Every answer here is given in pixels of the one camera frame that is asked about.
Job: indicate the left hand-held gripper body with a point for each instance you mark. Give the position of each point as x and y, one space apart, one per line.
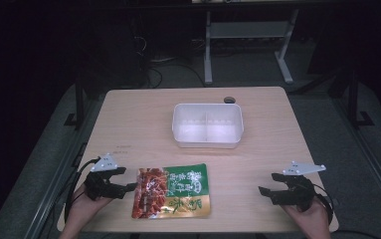
102 164

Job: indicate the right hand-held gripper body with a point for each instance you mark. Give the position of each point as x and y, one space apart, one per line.
299 192

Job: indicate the green and red snack packet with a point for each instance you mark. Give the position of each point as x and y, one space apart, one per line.
174 191

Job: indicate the white divided plastic container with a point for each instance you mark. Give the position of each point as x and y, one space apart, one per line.
208 127

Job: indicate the person's right hand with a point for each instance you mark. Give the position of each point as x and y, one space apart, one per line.
314 217

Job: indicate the person's left hand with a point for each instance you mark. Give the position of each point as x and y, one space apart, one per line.
83 207

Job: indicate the black metal stand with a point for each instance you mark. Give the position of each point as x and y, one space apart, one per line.
79 106
353 106

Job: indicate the round dark table grommet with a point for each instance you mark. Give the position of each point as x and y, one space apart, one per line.
229 100

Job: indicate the white metal table frame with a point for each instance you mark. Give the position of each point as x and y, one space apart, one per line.
247 30

